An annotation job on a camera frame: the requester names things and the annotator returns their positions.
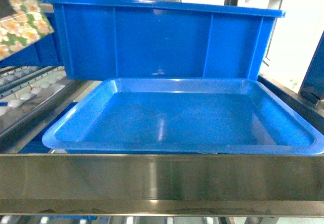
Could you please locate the flower gift bag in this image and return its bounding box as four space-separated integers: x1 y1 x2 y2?
1 0 54 60

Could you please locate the white roller conveyor track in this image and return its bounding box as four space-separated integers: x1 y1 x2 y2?
1 66 66 116

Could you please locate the blue plastic tray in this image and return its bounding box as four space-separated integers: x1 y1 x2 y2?
42 78 323 156

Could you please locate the large blue plastic crate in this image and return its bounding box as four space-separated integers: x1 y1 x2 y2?
45 0 285 80

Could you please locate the blue crate at left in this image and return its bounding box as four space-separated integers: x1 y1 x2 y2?
0 11 63 68

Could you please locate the stainless steel shelf rail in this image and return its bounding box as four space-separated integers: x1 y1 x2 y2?
1 154 323 217

